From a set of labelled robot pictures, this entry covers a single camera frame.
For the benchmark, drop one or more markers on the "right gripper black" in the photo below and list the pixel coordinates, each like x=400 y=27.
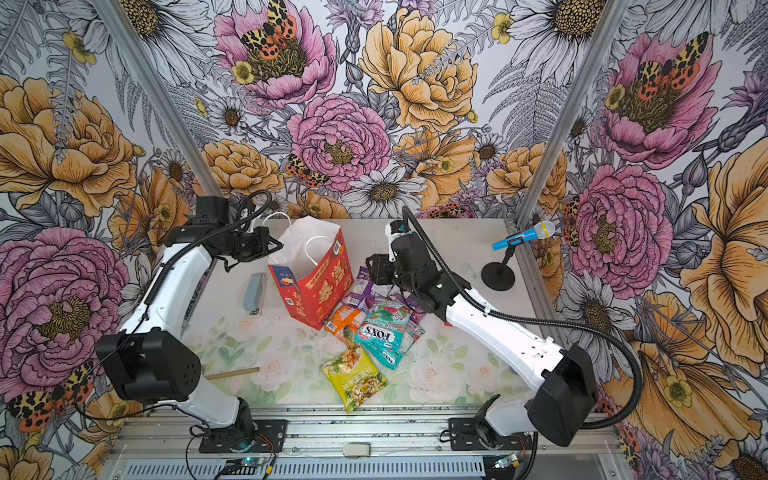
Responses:
x=379 y=268

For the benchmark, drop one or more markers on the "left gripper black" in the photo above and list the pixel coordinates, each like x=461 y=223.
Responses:
x=262 y=237

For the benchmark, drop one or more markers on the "teal Fox's candy bag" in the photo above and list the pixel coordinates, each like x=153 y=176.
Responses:
x=388 y=346

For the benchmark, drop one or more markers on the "red paper gift bag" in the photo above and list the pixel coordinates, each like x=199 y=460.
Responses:
x=312 y=270

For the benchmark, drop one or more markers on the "yellow snack bag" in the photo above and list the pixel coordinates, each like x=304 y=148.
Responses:
x=354 y=377

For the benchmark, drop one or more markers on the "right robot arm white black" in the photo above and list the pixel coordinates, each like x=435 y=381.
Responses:
x=561 y=380

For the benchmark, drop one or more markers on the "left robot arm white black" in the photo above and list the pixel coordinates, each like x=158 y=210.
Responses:
x=147 y=362

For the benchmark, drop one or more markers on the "teal red candy bag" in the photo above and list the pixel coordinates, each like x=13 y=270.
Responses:
x=389 y=313

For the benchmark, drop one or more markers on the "purple snack packet right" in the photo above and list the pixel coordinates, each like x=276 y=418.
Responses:
x=411 y=302

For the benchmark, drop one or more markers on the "purple snack packet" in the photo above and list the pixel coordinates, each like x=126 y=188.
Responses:
x=411 y=302
x=364 y=292

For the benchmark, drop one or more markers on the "purple snack packet left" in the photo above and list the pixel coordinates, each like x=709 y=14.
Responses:
x=364 y=292

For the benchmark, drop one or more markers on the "orange snack packet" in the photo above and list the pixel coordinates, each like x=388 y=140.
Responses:
x=344 y=323

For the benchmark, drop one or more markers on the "blue toy microphone on stand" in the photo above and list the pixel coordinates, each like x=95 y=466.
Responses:
x=499 y=276

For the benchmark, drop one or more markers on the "wooden stick tool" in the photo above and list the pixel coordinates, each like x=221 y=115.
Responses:
x=231 y=374

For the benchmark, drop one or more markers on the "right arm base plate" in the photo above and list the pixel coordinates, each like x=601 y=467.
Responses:
x=469 y=434

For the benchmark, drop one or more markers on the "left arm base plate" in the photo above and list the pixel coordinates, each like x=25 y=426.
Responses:
x=265 y=436

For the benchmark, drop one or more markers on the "aluminium rail frame front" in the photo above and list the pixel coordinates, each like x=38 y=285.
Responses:
x=377 y=442

